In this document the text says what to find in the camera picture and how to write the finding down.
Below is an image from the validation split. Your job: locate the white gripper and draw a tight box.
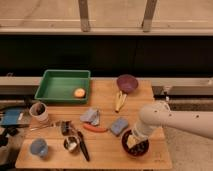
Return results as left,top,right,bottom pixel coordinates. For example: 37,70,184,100
126,122,151,149

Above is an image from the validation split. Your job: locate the dark purple grape bunch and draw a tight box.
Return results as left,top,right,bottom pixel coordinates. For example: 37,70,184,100
125,141,149,156

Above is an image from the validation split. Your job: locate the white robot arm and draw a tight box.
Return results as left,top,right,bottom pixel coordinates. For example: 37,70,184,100
127,101,213,148

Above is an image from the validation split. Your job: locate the red bowl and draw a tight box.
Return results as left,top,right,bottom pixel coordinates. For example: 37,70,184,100
122,130,149,157

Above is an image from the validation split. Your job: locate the purple bowl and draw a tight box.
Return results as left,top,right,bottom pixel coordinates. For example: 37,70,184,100
116,74,138,94

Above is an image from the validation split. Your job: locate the small metal bowl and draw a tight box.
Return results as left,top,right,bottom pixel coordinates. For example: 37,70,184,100
64,136,79,153

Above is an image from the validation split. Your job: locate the blue sponge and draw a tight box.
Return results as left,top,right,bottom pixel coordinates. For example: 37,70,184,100
110,118,129,136

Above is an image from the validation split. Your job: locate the wooden cutting board table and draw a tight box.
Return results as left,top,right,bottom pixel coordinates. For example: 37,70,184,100
16,79,172,170

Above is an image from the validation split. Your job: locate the yellow banana toy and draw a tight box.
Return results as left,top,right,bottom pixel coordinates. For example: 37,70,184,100
115,91,127,112

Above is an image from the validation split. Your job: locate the grey crumpled cloth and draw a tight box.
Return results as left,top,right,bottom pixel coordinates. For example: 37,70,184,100
80,107,100,126

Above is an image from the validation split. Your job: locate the red chili pepper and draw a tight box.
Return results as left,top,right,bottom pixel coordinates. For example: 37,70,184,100
83,123,107,133

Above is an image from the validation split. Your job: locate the small dark metal object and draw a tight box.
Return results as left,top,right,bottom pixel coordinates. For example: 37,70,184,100
60,121,73,136

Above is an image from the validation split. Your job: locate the yellow round fruit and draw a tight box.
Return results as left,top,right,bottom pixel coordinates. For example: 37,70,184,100
74,88,86,98

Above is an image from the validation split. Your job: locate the metal spoon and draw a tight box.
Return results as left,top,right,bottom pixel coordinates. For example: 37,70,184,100
30,123,60,131

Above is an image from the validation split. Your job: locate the blue cup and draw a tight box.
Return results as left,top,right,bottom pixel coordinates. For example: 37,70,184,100
30,138,48,157

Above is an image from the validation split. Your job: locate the green plastic tray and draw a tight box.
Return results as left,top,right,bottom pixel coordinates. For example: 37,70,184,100
34,69,91,104

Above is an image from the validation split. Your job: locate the white mug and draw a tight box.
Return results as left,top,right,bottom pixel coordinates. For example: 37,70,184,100
29,102,49,122

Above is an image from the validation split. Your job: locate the blue box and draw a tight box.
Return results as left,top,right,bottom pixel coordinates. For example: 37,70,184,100
0,108,24,127

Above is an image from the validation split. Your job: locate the black handled knife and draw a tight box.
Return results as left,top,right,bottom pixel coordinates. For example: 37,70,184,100
77,131,90,162

